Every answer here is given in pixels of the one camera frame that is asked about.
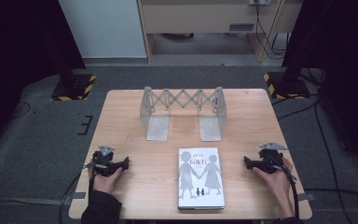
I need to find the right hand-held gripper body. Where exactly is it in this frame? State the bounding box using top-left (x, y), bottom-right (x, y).
top-left (251, 141), bottom-right (289, 175)

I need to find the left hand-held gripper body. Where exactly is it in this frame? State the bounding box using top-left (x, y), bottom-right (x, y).
top-left (91, 145), bottom-right (121, 178)

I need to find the expandable metal book rack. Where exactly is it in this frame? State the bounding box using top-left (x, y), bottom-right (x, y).
top-left (139, 86), bottom-right (228, 143)

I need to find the white book with grey figures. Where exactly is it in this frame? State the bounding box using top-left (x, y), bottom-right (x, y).
top-left (177, 147), bottom-right (226, 211)

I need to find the person's left hand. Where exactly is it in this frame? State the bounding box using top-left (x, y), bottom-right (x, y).
top-left (91, 167), bottom-right (124, 195)

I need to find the person's right hand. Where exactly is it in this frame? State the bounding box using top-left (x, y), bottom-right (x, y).
top-left (252, 157), bottom-right (295, 205)

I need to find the striped black yellow stand base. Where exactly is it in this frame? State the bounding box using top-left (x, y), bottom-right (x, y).
top-left (49, 73), bottom-right (98, 103)
top-left (263, 71), bottom-right (311, 101)

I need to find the dark curtain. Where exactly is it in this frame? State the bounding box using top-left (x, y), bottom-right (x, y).
top-left (281, 0), bottom-right (358, 179)
top-left (0, 0), bottom-right (87, 158)

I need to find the white panel board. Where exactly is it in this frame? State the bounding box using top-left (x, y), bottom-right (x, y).
top-left (58, 0), bottom-right (147, 60)

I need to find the beige wooden cabinet desk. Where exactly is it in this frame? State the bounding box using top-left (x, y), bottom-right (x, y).
top-left (136, 0), bottom-right (304, 64)

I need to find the white power strip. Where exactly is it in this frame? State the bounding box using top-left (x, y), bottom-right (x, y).
top-left (248, 0), bottom-right (271, 7)

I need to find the left hand-held gripper cable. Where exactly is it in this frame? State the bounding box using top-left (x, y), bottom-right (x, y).
top-left (58, 161), bottom-right (96, 224)

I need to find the black floor cable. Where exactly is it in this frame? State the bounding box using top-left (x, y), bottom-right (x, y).
top-left (303, 102), bottom-right (358, 224)
top-left (9, 101), bottom-right (33, 119)
top-left (275, 92), bottom-right (324, 121)

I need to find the black hanging cable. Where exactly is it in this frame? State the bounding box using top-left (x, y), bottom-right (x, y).
top-left (254, 2), bottom-right (288, 61)

